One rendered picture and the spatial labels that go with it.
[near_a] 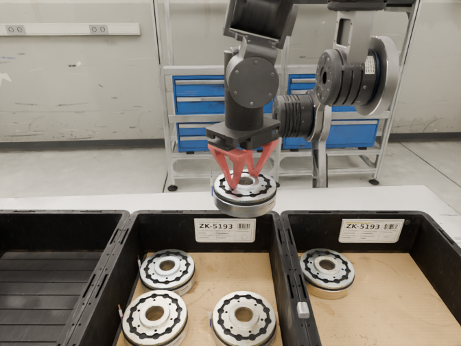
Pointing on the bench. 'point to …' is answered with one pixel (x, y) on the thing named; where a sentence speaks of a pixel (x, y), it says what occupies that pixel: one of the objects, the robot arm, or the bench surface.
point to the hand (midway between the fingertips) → (243, 178)
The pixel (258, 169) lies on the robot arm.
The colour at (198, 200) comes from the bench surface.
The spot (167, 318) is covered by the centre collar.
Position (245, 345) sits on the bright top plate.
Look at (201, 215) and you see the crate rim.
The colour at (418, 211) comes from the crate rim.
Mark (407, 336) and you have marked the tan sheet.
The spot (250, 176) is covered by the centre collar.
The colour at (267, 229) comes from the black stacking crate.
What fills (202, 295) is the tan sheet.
